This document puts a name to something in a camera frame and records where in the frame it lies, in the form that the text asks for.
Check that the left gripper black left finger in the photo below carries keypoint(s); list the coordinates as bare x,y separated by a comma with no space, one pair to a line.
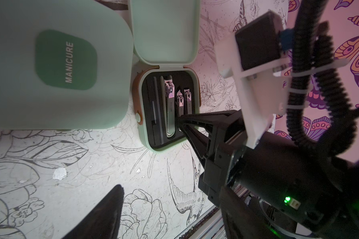
103,222

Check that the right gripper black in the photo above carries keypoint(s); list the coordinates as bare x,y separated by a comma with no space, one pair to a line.
211,137

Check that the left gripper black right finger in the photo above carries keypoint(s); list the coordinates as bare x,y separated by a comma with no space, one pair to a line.
239,221

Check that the green case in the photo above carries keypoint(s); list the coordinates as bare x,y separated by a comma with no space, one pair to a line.
166,35
63,65

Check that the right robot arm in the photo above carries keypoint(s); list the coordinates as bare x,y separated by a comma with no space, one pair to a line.
283,145

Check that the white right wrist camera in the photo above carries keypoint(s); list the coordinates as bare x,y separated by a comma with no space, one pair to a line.
253,57

